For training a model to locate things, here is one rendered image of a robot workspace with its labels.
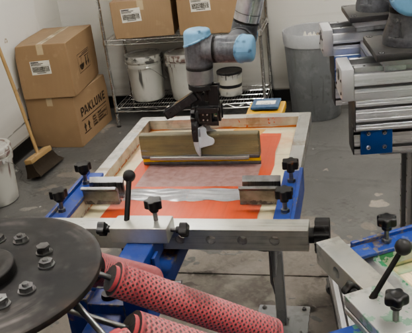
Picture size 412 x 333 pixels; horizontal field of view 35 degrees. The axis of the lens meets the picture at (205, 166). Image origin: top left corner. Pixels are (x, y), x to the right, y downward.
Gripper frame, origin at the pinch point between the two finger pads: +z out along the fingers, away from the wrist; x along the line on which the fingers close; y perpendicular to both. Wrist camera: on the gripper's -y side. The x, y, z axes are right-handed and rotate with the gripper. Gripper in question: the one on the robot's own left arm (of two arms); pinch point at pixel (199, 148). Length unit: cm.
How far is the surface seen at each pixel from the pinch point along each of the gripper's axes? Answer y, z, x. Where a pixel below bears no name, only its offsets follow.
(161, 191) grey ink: -6.7, 4.6, -19.3
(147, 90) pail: -115, 77, 302
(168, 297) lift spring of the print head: 18, -18, -97
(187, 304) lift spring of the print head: 21, -16, -96
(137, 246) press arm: 1, -4, -62
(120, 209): -15.4, 5.2, -28.5
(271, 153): 20.3, 4.2, 6.8
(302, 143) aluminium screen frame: 29.6, 0.2, 5.5
